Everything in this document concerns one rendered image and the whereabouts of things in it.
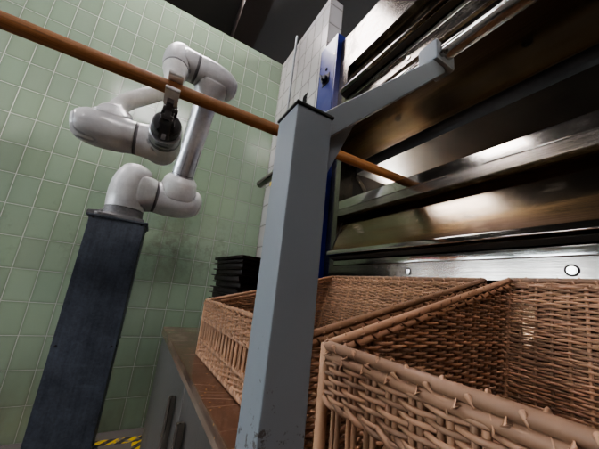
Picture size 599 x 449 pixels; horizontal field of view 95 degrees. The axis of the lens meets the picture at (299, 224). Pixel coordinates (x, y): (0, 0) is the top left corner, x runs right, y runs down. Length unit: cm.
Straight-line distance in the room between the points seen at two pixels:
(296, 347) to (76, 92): 199
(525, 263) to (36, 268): 192
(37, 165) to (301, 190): 179
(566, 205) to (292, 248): 61
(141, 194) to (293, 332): 125
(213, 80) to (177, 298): 121
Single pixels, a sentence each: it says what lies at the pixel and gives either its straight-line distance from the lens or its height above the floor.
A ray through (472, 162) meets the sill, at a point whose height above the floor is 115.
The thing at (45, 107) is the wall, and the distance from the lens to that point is 207.
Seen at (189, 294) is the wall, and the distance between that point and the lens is 185.
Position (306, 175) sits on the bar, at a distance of 25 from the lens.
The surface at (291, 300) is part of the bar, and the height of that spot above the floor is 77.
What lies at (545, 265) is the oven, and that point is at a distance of 74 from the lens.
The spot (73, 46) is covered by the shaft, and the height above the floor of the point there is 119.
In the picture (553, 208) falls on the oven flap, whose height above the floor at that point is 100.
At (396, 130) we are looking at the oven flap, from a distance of 108.
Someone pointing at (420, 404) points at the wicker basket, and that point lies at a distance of 26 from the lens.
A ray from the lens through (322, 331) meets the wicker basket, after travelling 39.
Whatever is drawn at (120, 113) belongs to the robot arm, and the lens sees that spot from 103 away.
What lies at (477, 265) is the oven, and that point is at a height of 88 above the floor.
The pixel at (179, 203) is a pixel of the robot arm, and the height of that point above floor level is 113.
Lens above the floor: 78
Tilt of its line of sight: 14 degrees up
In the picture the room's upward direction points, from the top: 6 degrees clockwise
